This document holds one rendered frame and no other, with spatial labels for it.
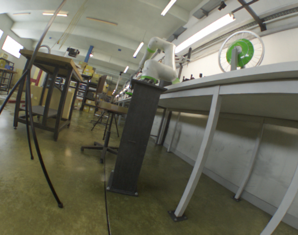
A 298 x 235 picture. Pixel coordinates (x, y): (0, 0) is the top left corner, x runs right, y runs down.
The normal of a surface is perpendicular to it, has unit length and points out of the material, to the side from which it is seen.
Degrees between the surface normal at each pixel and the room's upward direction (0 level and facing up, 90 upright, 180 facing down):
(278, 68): 90
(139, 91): 90
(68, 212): 0
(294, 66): 90
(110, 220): 0
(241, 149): 90
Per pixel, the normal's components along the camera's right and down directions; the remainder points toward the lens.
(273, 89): -0.91, -0.23
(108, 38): 0.32, 0.10
